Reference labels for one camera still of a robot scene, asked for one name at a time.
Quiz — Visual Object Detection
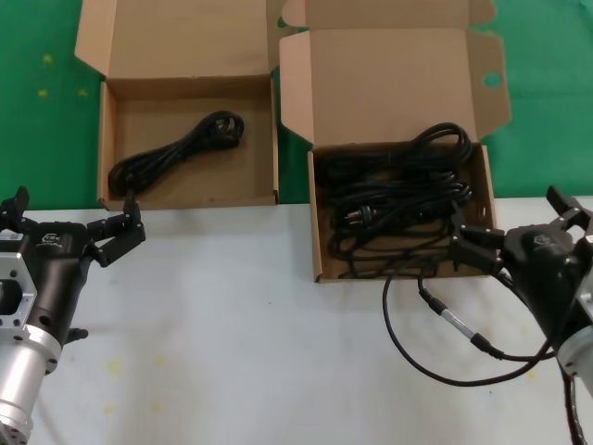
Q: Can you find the green table cloth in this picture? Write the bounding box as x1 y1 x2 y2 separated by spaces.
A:
0 0 593 205

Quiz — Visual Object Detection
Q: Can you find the black power cable long loop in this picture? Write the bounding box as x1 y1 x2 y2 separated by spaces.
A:
319 121 473 186

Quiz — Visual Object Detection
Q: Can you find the plain open cardboard box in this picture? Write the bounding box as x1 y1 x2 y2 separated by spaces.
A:
73 0 280 212

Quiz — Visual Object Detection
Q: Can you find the black power cable round plug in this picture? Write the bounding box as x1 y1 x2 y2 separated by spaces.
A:
331 178 472 242

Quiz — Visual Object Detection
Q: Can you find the black power cable bundle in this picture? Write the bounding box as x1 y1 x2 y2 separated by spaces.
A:
108 109 246 196
331 226 458 280

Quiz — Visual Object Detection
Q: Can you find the black robot cable silver connector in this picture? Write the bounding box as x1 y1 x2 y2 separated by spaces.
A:
382 259 564 387

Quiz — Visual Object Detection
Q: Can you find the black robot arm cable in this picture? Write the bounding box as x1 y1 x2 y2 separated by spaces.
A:
560 370 593 445

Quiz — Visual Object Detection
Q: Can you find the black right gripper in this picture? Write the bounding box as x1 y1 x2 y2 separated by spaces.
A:
448 184 589 339

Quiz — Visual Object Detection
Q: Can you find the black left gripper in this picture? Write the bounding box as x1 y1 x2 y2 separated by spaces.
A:
0 185 148 347

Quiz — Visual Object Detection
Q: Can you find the cardboard box with round hole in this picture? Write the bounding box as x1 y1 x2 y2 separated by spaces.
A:
277 0 513 284

